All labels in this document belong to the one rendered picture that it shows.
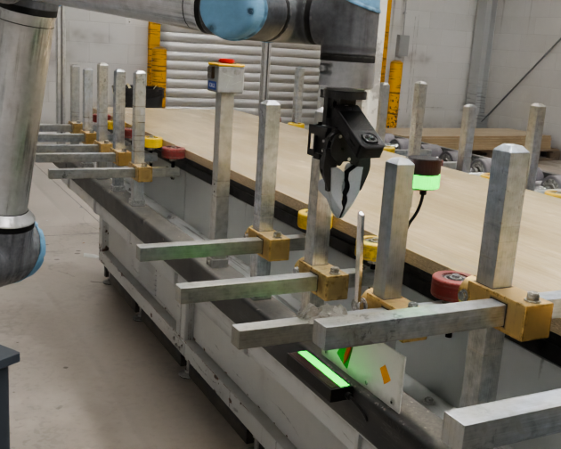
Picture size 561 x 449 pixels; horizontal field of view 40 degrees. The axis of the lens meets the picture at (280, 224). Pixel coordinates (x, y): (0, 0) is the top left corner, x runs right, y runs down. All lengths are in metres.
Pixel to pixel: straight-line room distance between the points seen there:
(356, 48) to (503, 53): 10.31
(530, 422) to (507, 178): 0.39
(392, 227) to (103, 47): 8.03
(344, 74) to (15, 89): 0.72
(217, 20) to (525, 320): 0.61
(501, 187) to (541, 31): 10.01
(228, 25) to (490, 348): 0.60
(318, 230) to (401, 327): 0.57
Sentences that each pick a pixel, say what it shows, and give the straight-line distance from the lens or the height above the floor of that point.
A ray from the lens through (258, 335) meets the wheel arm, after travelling 1.17.
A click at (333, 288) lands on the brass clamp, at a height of 0.83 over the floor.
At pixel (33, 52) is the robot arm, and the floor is 1.23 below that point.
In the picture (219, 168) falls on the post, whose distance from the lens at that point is 1.95.
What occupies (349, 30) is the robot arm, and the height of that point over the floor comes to 1.31.
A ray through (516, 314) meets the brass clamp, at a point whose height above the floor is 0.95.
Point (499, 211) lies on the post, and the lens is 1.08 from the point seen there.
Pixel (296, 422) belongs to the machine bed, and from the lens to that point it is 2.24.
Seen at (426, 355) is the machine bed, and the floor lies 0.68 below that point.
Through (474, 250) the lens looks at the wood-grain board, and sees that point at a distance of 1.59.
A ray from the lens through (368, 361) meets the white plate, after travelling 1.37.
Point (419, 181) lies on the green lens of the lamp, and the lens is 1.29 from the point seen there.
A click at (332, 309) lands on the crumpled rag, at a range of 1.23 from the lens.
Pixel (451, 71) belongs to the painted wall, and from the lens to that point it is 11.56.
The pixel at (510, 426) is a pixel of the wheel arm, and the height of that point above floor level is 0.95.
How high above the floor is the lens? 1.28
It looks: 13 degrees down
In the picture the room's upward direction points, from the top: 4 degrees clockwise
